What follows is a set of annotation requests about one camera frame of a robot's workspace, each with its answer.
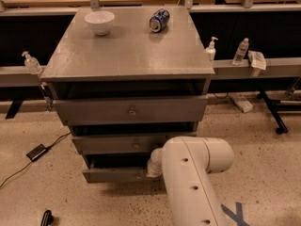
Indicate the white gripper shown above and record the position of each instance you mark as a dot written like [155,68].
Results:
[155,162]

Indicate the grey bottom drawer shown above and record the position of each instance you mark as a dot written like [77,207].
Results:
[116,167]

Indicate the grey drawer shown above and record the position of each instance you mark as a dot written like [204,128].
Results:
[116,167]
[131,110]
[131,143]

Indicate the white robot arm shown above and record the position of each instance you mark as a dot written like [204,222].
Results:
[185,163]

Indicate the grey middle drawer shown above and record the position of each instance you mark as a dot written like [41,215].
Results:
[131,143]

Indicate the grey top drawer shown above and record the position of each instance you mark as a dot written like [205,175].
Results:
[131,110]

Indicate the grey wooden drawer cabinet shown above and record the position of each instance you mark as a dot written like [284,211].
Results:
[130,61]

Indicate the white box on floor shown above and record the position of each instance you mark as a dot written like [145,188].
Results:
[242,103]

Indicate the black power adapter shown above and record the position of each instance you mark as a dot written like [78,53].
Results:
[37,152]

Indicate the black object bottom left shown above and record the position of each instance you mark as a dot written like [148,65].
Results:
[47,218]

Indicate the white pump bottle right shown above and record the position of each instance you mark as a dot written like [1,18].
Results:
[210,50]

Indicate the black stand leg with caster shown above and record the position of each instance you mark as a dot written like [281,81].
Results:
[275,106]

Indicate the crumpled white paper packet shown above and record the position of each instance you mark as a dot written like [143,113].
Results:
[257,60]

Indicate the blue soda can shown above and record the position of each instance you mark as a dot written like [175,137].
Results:
[159,20]

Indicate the clear plastic water bottle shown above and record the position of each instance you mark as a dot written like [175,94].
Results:
[241,51]

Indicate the black table leg left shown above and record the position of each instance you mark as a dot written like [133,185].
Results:
[13,109]

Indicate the white ceramic bowl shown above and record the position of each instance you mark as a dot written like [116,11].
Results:
[100,22]

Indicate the clear pump bottle left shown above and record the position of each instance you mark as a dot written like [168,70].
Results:
[31,63]

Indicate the grey metal shelf rail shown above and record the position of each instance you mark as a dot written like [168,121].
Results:
[18,76]

